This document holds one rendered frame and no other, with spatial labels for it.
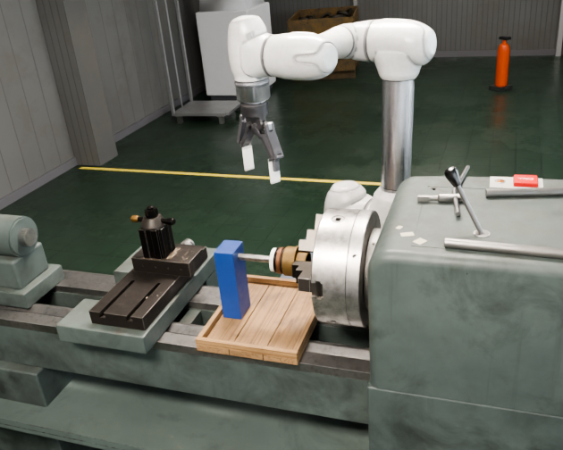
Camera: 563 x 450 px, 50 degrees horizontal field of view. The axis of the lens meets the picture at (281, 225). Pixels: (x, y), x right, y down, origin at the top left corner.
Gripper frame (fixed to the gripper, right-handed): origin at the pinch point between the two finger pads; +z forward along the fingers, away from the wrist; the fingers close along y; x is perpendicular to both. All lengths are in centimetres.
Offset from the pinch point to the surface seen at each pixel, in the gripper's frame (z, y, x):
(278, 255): 20.8, -10.8, 3.9
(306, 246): 19.1, -14.5, -3.3
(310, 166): 134, 275, -211
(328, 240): 10.9, -28.0, -0.8
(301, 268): 21.0, -20.3, 2.9
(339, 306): 26.2, -34.7, 2.1
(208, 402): 78, 10, 24
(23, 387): 70, 49, 72
